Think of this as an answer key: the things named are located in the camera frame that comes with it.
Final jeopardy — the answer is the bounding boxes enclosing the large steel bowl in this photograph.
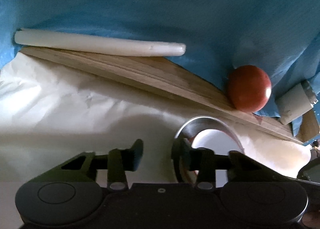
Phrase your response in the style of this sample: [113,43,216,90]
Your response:
[174,115,245,182]

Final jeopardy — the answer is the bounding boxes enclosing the blue cloth backdrop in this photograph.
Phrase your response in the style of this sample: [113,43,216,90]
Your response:
[1,0,319,117]

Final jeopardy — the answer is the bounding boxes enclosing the cream table cloth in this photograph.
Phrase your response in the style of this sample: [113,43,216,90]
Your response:
[0,51,312,229]

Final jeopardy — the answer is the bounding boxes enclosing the red tomato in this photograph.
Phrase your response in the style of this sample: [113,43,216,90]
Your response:
[227,65,272,113]

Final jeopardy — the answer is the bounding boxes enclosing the wooden tray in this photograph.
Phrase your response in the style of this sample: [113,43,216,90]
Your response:
[20,47,319,144]

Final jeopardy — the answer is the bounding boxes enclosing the white plate red rim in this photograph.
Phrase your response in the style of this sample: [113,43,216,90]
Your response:
[191,128,245,187]

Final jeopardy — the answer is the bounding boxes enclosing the white steel tumbler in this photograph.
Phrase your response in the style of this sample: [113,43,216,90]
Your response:
[276,80,318,125]

